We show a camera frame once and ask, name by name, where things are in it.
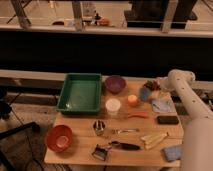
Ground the red grapes bunch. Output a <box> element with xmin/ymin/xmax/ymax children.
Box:
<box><xmin>144</xmin><ymin>81</ymin><xmax>160</xmax><ymax>91</ymax></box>

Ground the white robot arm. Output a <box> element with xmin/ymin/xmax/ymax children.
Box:
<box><xmin>159</xmin><ymin>69</ymin><xmax>213</xmax><ymax>171</ymax></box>

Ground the white plastic cup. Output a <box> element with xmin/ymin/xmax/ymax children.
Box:
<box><xmin>105</xmin><ymin>98</ymin><xmax>121</xmax><ymax>116</ymax></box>

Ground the metal cup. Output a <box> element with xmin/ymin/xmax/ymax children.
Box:
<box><xmin>93</xmin><ymin>120</ymin><xmax>105</xmax><ymax>136</ymax></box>

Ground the purple bowl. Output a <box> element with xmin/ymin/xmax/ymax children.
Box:
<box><xmin>104</xmin><ymin>75</ymin><xmax>126</xmax><ymax>94</ymax></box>

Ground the green plastic tray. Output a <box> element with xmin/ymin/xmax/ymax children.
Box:
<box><xmin>57</xmin><ymin>73</ymin><xmax>102</xmax><ymax>115</ymax></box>

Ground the orange round fruit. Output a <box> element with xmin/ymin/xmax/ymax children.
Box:
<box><xmin>127</xmin><ymin>95</ymin><xmax>138</xmax><ymax>107</ymax></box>

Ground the blue scrub brush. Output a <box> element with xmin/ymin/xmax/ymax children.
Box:
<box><xmin>139</xmin><ymin>87</ymin><xmax>151</xmax><ymax>101</ymax></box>

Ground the metal fork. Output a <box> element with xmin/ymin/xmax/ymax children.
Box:
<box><xmin>112</xmin><ymin>129</ymin><xmax>140</xmax><ymax>134</ymax></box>

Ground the orange carrot toy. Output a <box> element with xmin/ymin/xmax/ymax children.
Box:
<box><xmin>127</xmin><ymin>112</ymin><xmax>149</xmax><ymax>119</ymax></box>

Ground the wooden table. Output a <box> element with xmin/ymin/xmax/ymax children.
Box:
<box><xmin>44</xmin><ymin>80</ymin><xmax>183</xmax><ymax>167</ymax></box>

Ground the light blue cloth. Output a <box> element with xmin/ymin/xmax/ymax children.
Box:
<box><xmin>150</xmin><ymin>92</ymin><xmax>176</xmax><ymax>113</ymax></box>

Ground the black rectangular block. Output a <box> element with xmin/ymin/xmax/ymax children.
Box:
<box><xmin>157</xmin><ymin>116</ymin><xmax>179</xmax><ymax>125</ymax></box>

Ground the yellow banana toy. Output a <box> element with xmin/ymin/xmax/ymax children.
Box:
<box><xmin>141</xmin><ymin>133</ymin><xmax>168</xmax><ymax>150</ymax></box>

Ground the orange bowl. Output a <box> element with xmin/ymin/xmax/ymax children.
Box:
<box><xmin>45</xmin><ymin>125</ymin><xmax>72</xmax><ymax>153</ymax></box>

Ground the blue sponge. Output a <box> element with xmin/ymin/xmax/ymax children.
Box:
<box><xmin>162</xmin><ymin>144</ymin><xmax>182</xmax><ymax>162</ymax></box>

